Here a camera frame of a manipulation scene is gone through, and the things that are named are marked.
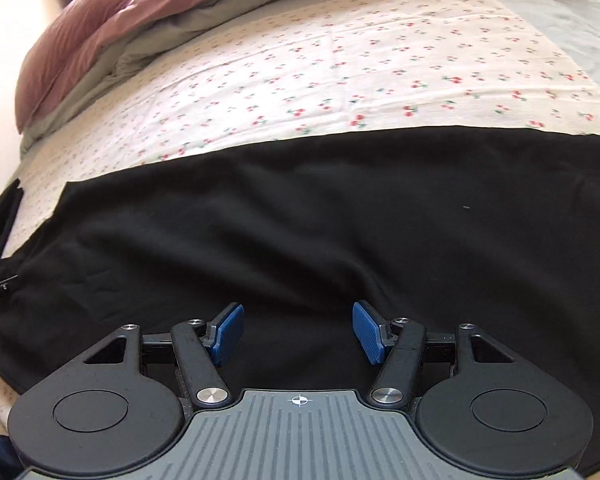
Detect mauve velvet duvet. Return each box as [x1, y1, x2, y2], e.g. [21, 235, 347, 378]
[14, 0, 554, 151]

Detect cherry print sheet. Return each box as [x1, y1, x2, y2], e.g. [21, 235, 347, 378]
[0, 0, 600, 421]

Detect black pants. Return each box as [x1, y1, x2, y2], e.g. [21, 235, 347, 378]
[0, 127, 600, 474]

